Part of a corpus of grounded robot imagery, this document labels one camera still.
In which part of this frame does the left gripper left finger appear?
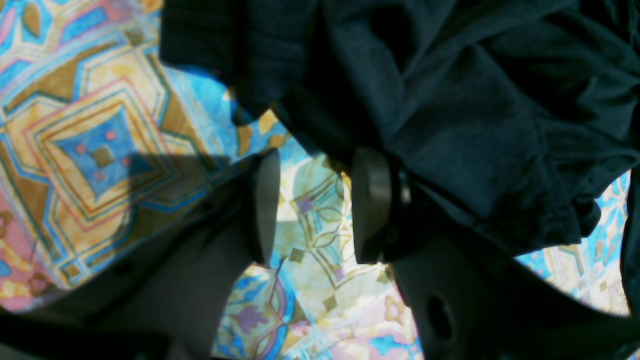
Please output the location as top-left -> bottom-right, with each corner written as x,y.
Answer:
1,148 -> 281,360

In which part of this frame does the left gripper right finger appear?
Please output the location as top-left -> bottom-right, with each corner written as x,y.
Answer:
350,148 -> 639,360

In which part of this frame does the black t-shirt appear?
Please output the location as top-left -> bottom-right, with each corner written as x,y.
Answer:
159,0 -> 640,316

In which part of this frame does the patterned tablecloth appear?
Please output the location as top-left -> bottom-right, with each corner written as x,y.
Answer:
1,0 -> 639,360

